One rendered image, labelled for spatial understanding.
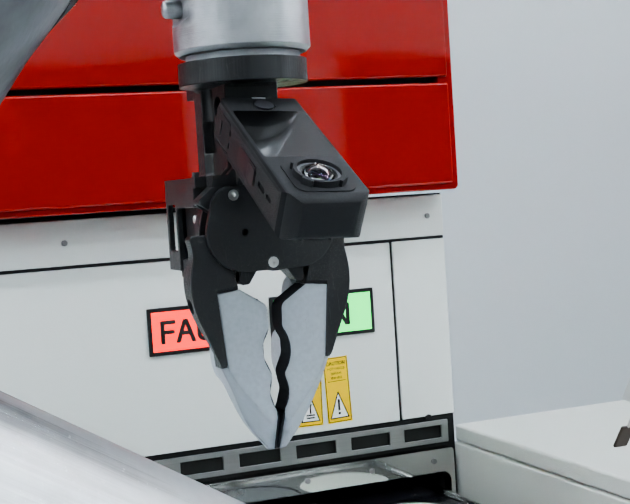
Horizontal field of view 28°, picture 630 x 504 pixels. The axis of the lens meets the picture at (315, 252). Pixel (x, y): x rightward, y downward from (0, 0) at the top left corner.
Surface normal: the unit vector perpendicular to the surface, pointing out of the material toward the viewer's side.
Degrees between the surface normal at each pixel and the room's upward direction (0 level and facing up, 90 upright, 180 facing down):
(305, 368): 90
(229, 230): 90
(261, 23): 90
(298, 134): 29
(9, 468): 59
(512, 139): 90
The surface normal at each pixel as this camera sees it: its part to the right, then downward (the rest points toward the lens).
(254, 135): 0.17, -0.86
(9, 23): 0.94, 0.31
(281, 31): 0.65, 0.00
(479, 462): -0.93, 0.07
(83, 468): 0.63, -0.66
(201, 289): 0.37, 0.03
